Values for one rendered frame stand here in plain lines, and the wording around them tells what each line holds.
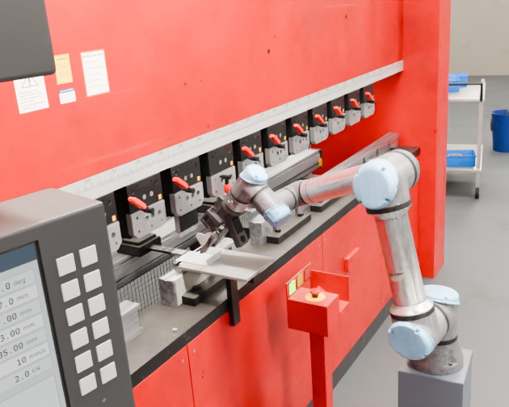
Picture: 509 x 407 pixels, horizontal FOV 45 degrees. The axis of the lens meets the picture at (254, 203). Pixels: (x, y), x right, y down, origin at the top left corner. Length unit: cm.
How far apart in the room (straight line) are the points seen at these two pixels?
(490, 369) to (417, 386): 149
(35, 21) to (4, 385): 40
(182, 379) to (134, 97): 85
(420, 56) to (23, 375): 335
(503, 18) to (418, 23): 962
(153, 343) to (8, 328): 117
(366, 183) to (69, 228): 97
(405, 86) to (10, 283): 337
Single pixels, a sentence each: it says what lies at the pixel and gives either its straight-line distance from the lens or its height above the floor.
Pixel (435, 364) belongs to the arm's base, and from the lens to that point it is 185.
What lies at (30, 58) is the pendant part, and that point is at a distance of 71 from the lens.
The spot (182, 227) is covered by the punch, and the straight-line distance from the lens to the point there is 204.
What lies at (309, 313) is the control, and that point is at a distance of 223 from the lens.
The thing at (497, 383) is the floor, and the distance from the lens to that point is 326.
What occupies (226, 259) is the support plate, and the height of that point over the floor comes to 100.
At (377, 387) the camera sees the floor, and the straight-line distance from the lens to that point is 315.
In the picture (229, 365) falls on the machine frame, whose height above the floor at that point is 63.
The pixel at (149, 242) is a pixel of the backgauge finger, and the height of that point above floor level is 102.
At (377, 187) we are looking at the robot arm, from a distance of 154.
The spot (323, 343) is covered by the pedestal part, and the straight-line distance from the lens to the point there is 236.
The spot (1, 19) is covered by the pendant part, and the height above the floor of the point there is 181.
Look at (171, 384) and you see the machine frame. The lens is 192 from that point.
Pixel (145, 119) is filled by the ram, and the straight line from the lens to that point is 181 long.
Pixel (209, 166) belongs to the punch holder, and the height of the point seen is 129.
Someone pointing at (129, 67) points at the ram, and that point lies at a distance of 177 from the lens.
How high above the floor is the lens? 181
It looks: 18 degrees down
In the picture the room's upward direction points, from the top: 4 degrees counter-clockwise
